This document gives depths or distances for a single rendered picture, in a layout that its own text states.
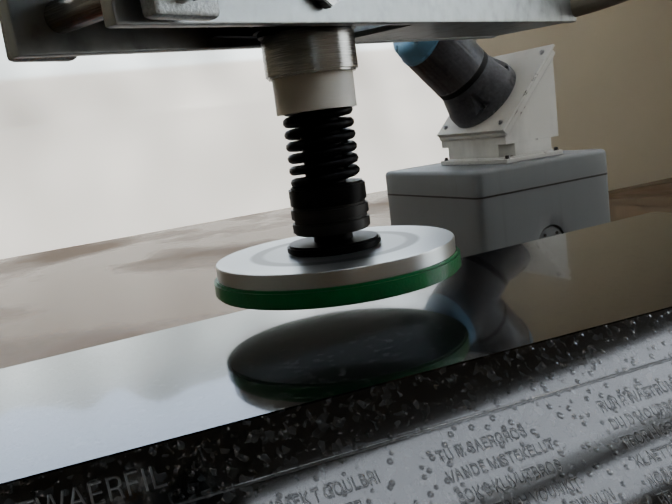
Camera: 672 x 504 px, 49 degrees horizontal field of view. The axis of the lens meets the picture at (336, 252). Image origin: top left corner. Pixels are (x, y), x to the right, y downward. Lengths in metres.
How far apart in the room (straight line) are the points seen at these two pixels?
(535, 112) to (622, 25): 6.22
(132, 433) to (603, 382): 0.31
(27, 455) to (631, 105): 7.74
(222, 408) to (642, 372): 0.29
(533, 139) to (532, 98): 0.10
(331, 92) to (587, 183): 1.29
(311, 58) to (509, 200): 1.12
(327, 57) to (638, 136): 7.55
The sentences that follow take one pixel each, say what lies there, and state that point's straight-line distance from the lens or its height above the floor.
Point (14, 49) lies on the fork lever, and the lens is 0.54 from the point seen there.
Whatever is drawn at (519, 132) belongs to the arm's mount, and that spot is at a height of 0.92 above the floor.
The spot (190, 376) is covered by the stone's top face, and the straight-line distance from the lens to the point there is 0.54.
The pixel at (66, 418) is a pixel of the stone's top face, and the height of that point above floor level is 0.82.
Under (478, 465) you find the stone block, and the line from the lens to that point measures 0.47.
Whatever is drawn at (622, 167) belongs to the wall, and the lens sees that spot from 7.94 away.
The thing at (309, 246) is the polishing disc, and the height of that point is 0.89.
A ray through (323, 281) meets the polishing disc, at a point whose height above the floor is 0.87.
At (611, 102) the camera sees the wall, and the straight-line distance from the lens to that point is 7.83.
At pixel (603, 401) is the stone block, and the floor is 0.79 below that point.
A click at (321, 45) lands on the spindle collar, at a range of 0.61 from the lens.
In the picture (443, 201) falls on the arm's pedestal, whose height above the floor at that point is 0.78.
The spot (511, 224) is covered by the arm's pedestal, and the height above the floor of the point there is 0.72.
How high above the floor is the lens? 0.99
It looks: 10 degrees down
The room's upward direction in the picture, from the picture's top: 7 degrees counter-clockwise
